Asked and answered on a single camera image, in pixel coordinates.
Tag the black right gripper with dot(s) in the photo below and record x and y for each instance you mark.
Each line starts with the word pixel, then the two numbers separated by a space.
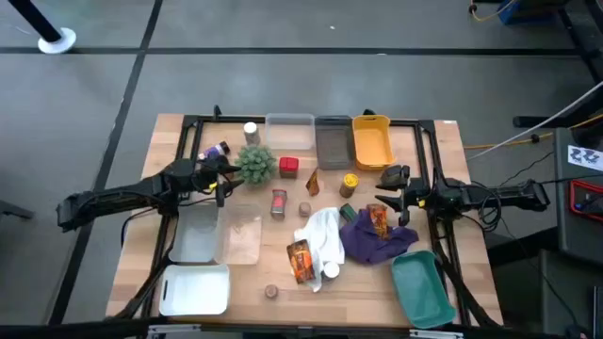
pixel 417 194

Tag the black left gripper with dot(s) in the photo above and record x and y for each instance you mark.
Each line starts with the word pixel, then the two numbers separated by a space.
pixel 202 179

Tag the purple spice bottle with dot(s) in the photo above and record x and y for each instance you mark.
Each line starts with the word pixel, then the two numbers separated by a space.
pixel 214 151

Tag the yellow-lid spice jar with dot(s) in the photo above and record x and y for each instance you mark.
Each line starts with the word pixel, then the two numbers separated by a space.
pixel 349 184

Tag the green spice tin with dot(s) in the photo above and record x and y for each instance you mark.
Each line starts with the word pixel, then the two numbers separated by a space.
pixel 348 213

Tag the red-label spice tin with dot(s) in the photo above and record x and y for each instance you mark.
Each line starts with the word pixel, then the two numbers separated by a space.
pixel 279 203

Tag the purple cloth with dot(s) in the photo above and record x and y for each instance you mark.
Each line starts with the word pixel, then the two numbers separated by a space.
pixel 363 245

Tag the red-lid spice tin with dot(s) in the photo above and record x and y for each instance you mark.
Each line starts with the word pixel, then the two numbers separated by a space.
pixel 288 166

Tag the white cloth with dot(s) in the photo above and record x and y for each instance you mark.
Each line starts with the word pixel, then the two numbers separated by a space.
pixel 325 240

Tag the white-lid spice jar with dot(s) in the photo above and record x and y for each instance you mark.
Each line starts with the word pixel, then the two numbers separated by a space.
pixel 330 270

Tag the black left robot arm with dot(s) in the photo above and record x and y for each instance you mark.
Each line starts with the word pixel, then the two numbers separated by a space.
pixel 118 198

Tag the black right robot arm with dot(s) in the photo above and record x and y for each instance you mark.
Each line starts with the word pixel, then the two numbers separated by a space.
pixel 513 195

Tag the green artificial plant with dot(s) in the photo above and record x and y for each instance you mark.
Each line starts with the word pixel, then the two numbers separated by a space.
pixel 255 165

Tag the yellow plastic bin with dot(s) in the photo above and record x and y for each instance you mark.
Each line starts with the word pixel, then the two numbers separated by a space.
pixel 372 146

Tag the clear plastic bin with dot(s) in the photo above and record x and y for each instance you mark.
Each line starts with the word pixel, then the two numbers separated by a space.
pixel 289 134
pixel 240 240

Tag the frosted plastic bin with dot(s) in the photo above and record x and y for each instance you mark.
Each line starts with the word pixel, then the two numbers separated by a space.
pixel 195 235

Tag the grey plastic bin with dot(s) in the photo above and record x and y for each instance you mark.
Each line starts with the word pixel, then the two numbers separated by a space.
pixel 333 146

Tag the teal plastic bin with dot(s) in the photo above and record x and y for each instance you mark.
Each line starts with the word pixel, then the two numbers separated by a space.
pixel 419 292

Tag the white plastic bin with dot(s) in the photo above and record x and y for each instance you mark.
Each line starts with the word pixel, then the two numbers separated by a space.
pixel 195 292

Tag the red black device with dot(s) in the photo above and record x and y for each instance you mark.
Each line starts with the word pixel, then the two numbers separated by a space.
pixel 577 188

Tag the white sticker black print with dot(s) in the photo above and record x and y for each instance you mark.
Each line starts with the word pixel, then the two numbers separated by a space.
pixel 584 157

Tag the dark grey cabinet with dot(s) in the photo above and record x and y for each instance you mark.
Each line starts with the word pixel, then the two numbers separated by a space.
pixel 575 292

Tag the grey metal foot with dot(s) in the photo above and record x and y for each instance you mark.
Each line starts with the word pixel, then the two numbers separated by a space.
pixel 14 209

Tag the black pole white base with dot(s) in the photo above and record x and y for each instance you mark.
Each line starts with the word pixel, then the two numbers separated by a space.
pixel 56 40

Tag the black rig crossbar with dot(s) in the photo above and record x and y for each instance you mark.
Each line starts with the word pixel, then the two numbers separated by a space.
pixel 70 329

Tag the blue box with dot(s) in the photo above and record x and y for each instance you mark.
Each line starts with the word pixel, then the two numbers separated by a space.
pixel 523 14

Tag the black metal stand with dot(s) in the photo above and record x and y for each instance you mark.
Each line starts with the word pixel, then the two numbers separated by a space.
pixel 581 37

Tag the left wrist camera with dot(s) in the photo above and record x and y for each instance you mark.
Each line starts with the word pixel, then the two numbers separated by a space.
pixel 216 162

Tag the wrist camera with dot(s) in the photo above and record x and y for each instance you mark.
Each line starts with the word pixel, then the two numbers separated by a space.
pixel 216 162
pixel 395 174

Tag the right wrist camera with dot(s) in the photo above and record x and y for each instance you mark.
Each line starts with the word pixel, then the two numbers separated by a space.
pixel 395 174

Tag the black table frame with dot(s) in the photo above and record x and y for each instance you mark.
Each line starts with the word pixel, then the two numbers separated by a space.
pixel 235 119

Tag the black frame clamp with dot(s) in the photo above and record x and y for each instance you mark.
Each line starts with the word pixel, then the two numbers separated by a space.
pixel 369 112
pixel 217 112

